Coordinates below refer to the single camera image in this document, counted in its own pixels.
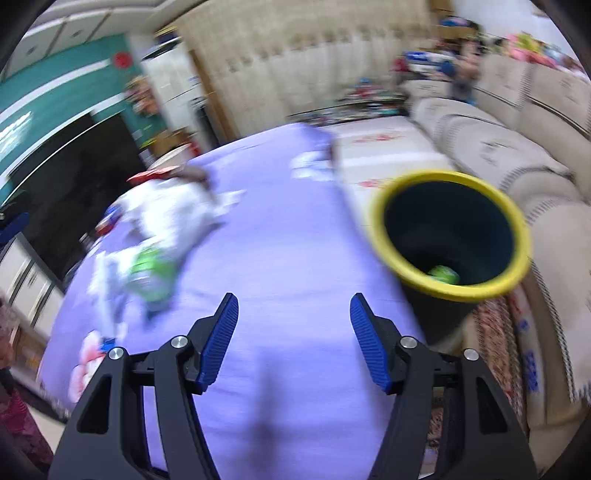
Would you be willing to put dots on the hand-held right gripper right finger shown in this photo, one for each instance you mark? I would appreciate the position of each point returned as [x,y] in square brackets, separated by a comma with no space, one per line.
[369,346]

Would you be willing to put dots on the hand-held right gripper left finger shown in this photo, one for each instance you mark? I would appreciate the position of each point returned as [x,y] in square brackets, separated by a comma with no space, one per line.
[217,350]

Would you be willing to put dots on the green and white wrapper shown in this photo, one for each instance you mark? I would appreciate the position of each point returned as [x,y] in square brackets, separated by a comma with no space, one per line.
[150,267]

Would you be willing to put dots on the black trash bin yellow rim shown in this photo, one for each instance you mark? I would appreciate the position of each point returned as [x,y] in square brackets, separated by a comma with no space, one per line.
[461,221]

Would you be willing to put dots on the red snack packet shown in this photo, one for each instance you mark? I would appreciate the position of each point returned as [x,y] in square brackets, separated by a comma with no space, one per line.
[154,174]

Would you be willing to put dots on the purple floral tablecloth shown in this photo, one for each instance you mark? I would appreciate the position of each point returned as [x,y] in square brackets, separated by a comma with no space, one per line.
[277,240]

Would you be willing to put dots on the white box with blue print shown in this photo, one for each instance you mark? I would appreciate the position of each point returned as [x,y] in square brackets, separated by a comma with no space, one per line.
[526,341]

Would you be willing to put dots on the white floral foam mat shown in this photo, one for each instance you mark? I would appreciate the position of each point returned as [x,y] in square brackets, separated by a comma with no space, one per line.
[392,143]

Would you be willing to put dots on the white low cabinet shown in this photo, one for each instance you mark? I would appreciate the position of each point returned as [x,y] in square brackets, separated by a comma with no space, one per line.
[23,277]

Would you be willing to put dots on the person's pink patterned clothing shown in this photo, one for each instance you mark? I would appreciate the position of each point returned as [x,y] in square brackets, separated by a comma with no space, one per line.
[18,415]

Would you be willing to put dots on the black television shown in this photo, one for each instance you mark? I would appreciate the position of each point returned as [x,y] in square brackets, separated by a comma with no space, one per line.
[69,194]

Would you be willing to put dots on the beige sofa with houndstooth trim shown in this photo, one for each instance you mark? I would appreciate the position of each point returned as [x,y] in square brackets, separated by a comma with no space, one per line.
[508,152]

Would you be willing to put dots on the row of books and clutter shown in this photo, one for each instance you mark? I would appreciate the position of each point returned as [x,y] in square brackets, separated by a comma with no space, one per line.
[364,99]

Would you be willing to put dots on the white tall appliance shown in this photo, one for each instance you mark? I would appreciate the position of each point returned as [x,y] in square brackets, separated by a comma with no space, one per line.
[171,78]

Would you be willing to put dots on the blue starred pillow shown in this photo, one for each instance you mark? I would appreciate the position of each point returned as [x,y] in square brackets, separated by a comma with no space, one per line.
[425,62]

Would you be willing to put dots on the beige patterned curtain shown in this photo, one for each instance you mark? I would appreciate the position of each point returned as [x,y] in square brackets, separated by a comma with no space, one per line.
[300,60]

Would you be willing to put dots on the pile of plush toys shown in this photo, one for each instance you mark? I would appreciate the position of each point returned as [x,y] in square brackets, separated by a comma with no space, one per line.
[540,48]

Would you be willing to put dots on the red round wall decoration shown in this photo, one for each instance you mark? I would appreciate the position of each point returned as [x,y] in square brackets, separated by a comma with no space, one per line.
[121,59]

